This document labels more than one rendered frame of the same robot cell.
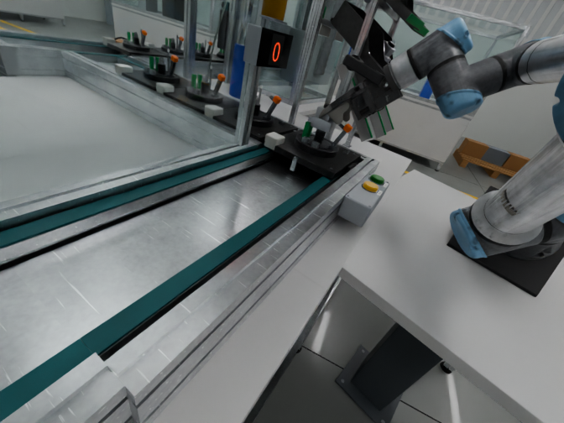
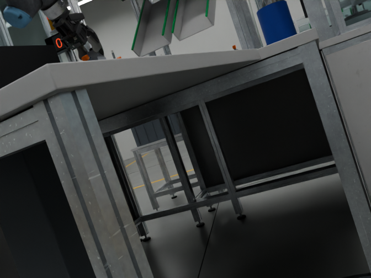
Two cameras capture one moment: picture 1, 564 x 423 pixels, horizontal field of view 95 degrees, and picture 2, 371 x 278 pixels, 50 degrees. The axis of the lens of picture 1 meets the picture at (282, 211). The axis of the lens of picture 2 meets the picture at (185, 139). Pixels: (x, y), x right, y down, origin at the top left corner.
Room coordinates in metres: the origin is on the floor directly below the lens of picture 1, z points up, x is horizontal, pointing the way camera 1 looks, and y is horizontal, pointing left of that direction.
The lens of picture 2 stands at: (0.94, -1.56, 0.76)
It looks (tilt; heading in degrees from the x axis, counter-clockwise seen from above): 3 degrees down; 87
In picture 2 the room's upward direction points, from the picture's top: 19 degrees counter-clockwise
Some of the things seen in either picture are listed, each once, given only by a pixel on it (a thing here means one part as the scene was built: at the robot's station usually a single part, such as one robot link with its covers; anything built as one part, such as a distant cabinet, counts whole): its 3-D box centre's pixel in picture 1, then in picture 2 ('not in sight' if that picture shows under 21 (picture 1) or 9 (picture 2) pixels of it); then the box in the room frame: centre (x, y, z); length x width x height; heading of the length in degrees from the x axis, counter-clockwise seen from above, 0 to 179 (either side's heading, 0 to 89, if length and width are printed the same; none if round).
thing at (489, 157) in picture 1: (494, 161); not in sight; (5.26, -3.64, 0.20); 1.20 x 0.80 x 0.41; 76
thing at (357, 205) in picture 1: (365, 197); not in sight; (0.65, -0.21, 0.93); 0.21 x 0.07 x 0.06; 156
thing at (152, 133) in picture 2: not in sight; (170, 122); (1.07, 2.08, 0.73); 0.62 x 0.42 x 0.23; 156
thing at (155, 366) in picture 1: (314, 218); not in sight; (0.50, -0.08, 0.91); 0.89 x 0.06 x 0.11; 156
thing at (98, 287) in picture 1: (248, 190); not in sight; (0.55, 0.10, 0.91); 0.84 x 0.28 x 0.10; 156
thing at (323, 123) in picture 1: (322, 116); (97, 57); (0.82, -0.04, 1.07); 0.08 x 0.04 x 0.07; 66
